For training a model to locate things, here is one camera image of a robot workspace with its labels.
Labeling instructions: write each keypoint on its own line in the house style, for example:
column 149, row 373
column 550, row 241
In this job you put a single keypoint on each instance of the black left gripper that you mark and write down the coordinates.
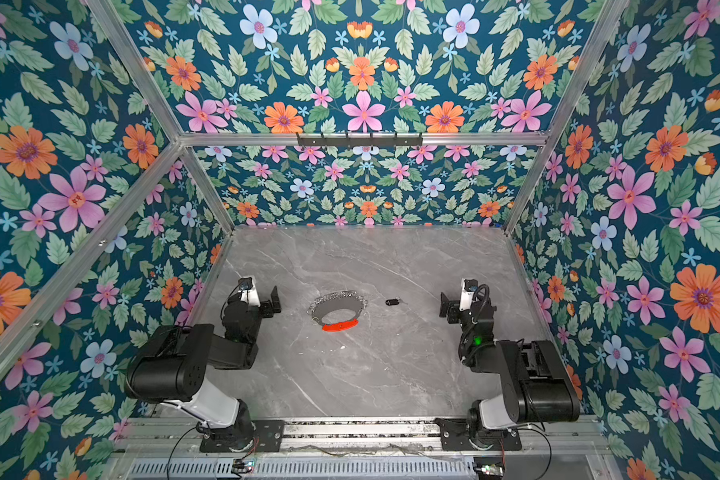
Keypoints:
column 264, row 301

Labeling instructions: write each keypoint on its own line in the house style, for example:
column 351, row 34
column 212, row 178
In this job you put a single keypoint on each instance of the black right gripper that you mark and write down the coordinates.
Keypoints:
column 454, row 306

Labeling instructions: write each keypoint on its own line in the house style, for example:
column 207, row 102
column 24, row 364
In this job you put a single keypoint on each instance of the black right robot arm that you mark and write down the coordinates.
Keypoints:
column 534, row 386

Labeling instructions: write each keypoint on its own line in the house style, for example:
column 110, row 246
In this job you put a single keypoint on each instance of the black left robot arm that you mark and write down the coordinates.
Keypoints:
column 170, row 369

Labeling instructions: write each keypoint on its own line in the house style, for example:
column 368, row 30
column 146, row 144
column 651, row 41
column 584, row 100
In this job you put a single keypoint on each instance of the black hook rack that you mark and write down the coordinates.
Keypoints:
column 347, row 140

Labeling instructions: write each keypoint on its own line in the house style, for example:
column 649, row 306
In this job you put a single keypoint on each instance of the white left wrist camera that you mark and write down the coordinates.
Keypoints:
column 249, row 294

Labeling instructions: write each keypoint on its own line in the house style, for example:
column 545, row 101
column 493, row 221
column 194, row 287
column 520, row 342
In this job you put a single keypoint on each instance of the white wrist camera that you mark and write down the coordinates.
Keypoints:
column 249, row 294
column 469, row 288

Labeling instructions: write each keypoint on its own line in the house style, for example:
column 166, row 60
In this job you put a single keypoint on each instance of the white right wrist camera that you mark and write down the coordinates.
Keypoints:
column 469, row 288

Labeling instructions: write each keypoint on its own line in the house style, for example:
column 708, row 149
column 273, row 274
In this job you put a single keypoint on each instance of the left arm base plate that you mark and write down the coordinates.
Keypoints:
column 249, row 436

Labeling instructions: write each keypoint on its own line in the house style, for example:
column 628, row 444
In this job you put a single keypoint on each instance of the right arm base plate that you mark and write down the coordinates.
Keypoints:
column 461, row 434

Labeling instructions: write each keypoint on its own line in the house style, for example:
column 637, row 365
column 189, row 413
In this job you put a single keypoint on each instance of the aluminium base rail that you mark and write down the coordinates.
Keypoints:
column 365, row 436

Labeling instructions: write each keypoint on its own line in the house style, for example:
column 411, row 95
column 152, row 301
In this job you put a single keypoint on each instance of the white perforated cable tray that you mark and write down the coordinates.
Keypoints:
column 305, row 468

